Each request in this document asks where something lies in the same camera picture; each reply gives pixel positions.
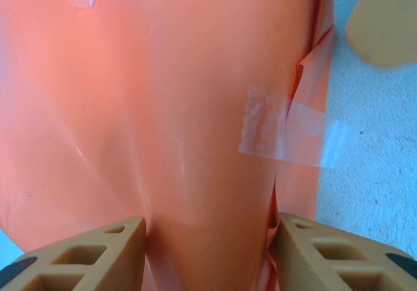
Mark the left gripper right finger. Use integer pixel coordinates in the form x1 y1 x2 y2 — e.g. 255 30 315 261
275 212 417 291

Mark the orange wrapping paper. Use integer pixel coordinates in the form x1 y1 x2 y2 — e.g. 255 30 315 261
0 0 337 291

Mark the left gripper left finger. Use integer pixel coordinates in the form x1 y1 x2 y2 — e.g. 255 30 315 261
0 215 147 291

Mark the large clear tape piece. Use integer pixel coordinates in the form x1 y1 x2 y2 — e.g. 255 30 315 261
238 85 347 170

